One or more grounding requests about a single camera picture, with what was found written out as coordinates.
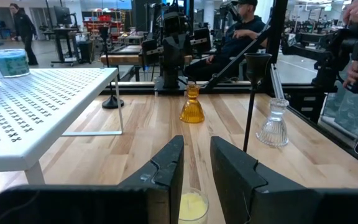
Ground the white perforated metal shelf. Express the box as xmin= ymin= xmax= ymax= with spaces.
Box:
xmin=0 ymin=67 xmax=125 ymax=186

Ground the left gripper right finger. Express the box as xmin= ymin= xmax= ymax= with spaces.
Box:
xmin=209 ymin=136 xmax=358 ymax=224

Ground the clear glass candlestick holder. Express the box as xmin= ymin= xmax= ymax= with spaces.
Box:
xmin=255 ymin=98 xmax=290 ymax=147

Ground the wooden workstation table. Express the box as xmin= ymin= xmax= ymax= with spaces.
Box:
xmin=99 ymin=44 xmax=195 ymax=82

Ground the black monitor desk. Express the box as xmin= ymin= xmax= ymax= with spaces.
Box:
xmin=40 ymin=5 xmax=82 ymax=68

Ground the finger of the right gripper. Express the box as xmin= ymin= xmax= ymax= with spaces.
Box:
xmin=162 ymin=32 xmax=178 ymax=68
xmin=177 ymin=32 xmax=193 ymax=68

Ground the blue candle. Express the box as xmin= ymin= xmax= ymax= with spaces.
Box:
xmin=0 ymin=49 xmax=30 ymax=78

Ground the black tall candlestick holder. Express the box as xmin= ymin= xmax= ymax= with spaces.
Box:
xmin=242 ymin=52 xmax=273 ymax=153
xmin=99 ymin=26 xmax=126 ymax=110

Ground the person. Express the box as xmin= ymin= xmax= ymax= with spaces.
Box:
xmin=9 ymin=2 xmax=39 ymax=66
xmin=183 ymin=0 xmax=269 ymax=82

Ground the black video camera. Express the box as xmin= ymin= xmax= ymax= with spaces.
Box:
xmin=311 ymin=26 xmax=358 ymax=95

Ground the black waste bin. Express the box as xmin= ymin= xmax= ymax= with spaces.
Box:
xmin=77 ymin=39 xmax=93 ymax=64

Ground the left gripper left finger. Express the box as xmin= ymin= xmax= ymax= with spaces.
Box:
xmin=0 ymin=135 xmax=185 ymax=224

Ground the yellow candle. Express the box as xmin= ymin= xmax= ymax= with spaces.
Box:
xmin=178 ymin=187 xmax=210 ymax=224

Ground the amber glass candlestick holder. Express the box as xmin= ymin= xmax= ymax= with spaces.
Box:
xmin=179 ymin=83 xmax=205 ymax=124

